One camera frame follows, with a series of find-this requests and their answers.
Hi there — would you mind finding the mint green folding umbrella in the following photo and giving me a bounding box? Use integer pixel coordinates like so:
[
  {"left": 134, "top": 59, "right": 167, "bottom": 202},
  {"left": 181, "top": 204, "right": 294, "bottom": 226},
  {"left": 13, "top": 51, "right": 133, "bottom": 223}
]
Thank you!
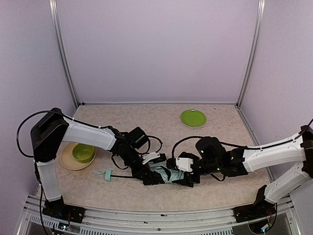
[{"left": 92, "top": 164, "right": 184, "bottom": 186}]

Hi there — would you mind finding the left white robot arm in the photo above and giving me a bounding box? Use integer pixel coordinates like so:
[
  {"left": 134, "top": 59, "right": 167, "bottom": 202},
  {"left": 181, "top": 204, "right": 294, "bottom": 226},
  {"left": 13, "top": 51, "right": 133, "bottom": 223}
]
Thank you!
[{"left": 30, "top": 108, "right": 164, "bottom": 202}]

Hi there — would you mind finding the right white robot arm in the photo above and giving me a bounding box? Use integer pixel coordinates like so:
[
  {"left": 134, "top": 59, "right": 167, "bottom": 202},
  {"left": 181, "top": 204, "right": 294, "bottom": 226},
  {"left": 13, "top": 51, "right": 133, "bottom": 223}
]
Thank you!
[{"left": 166, "top": 125, "right": 313, "bottom": 204}]

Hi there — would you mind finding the green bowl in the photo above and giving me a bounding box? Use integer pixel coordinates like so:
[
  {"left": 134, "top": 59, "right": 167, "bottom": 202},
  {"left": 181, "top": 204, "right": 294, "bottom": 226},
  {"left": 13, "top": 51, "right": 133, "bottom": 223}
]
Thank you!
[{"left": 72, "top": 143, "right": 96, "bottom": 163}]

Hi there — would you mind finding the green plate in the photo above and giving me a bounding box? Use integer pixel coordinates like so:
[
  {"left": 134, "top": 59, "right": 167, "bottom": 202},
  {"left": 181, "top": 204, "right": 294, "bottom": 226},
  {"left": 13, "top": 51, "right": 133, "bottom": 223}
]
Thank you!
[{"left": 180, "top": 109, "right": 206, "bottom": 127}]

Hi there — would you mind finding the beige plate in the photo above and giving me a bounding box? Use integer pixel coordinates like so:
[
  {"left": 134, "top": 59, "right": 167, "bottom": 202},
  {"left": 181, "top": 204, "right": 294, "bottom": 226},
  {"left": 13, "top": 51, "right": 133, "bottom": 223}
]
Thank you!
[{"left": 60, "top": 143, "right": 95, "bottom": 171}]

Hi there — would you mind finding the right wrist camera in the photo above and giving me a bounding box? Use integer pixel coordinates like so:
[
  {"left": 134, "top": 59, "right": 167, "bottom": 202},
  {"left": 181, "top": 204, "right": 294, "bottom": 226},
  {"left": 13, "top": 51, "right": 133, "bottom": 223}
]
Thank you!
[{"left": 175, "top": 157, "right": 194, "bottom": 172}]

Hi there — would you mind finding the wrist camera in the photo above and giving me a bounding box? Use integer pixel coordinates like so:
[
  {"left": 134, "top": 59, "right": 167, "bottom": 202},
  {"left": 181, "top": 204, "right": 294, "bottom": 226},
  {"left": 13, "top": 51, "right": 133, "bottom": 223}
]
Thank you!
[
  {"left": 175, "top": 157, "right": 194, "bottom": 172},
  {"left": 142, "top": 152, "right": 167, "bottom": 165}
]

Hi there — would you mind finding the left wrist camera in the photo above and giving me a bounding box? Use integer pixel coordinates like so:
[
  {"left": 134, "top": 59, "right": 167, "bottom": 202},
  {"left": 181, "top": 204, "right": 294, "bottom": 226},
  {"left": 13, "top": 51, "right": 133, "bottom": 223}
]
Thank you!
[{"left": 142, "top": 152, "right": 167, "bottom": 165}]

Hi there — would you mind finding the aluminium front rail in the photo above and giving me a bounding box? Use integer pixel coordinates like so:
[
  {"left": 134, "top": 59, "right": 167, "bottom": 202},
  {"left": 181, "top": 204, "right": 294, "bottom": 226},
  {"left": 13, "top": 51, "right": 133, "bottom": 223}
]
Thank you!
[{"left": 14, "top": 203, "right": 304, "bottom": 235}]

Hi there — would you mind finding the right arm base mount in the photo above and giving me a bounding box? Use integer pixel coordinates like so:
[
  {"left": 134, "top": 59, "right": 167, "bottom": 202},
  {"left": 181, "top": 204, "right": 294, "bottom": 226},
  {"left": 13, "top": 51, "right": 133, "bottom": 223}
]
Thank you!
[{"left": 233, "top": 185, "right": 277, "bottom": 223}]

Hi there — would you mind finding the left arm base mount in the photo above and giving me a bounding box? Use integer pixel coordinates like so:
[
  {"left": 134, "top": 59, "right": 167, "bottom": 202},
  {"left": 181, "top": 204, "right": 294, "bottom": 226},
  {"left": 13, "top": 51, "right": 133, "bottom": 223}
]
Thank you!
[{"left": 43, "top": 196, "right": 86, "bottom": 224}]

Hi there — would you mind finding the left camera cable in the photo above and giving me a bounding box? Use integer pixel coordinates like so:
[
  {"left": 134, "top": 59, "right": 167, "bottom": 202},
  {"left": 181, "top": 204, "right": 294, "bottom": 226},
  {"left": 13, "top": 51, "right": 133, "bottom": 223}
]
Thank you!
[{"left": 16, "top": 110, "right": 67, "bottom": 159}]

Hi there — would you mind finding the camera cable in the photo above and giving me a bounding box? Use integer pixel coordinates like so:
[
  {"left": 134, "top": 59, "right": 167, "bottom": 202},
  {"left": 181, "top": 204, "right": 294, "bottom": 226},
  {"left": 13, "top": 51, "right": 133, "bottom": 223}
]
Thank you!
[
  {"left": 16, "top": 110, "right": 67, "bottom": 159},
  {"left": 172, "top": 118, "right": 313, "bottom": 162}
]

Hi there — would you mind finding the right camera cable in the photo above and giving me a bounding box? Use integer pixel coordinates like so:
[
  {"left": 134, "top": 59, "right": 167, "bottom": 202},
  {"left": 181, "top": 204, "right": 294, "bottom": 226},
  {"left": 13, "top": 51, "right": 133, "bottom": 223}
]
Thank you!
[{"left": 172, "top": 118, "right": 313, "bottom": 162}]

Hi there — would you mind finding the right aluminium frame post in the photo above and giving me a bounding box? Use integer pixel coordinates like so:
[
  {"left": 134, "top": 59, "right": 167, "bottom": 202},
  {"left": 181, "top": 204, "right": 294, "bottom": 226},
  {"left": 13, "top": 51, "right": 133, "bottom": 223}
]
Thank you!
[{"left": 236, "top": 0, "right": 266, "bottom": 109}]

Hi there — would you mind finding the aluminium frame post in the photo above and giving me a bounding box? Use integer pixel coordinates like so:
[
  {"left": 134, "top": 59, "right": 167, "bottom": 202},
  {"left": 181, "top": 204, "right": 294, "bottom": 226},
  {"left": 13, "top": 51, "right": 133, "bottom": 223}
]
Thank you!
[
  {"left": 49, "top": 0, "right": 80, "bottom": 109},
  {"left": 236, "top": 0, "right": 266, "bottom": 109}
]

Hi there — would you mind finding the left aluminium frame post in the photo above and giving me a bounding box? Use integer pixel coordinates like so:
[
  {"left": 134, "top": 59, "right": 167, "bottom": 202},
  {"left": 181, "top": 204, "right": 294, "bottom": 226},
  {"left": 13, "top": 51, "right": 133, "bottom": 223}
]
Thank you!
[{"left": 49, "top": 0, "right": 80, "bottom": 109}]

